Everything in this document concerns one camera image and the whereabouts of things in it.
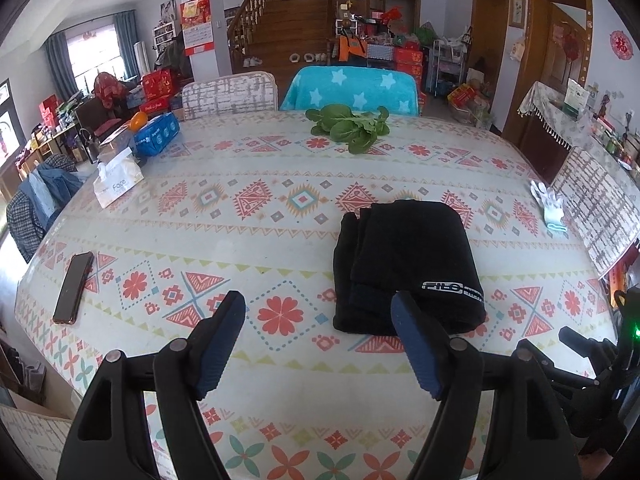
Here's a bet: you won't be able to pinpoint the wooden staircase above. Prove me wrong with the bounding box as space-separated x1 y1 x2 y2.
227 0 342 72

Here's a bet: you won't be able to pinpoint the patterned tablecloth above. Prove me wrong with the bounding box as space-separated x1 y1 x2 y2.
15 112 615 479

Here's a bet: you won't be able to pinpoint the grey patterned chair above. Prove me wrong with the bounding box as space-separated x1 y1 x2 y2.
551 148 639 278
182 70 278 120

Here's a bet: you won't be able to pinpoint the grey patterned chair right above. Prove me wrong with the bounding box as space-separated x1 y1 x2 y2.
551 148 639 278

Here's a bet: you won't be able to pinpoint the black pants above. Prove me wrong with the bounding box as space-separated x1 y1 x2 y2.
333 200 486 336

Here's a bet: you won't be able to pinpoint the white work gloves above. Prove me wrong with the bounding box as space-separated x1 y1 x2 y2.
529 180 567 233

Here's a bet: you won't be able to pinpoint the white tissue pack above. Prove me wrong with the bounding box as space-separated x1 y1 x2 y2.
93 148 143 209

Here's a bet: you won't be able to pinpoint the green leafy vegetable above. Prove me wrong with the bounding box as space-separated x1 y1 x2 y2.
305 104 390 155

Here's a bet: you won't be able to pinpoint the side table with lace cloth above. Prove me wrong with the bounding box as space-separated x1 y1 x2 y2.
518 81 632 183

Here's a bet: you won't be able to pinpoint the grey patterned chair back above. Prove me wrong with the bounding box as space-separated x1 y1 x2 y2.
182 70 278 120

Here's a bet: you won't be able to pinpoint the black smartphone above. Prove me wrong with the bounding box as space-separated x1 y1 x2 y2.
52 252 94 324

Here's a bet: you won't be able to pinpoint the red wall calendar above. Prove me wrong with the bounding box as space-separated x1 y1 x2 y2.
180 0 215 56

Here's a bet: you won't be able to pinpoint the turquoise star chair cover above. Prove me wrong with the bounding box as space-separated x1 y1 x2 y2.
280 66 420 116

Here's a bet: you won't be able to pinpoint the blue plastic box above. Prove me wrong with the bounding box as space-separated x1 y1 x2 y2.
134 112 180 157

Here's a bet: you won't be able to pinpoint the red gift boxes stack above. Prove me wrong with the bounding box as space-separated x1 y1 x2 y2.
394 47 424 91

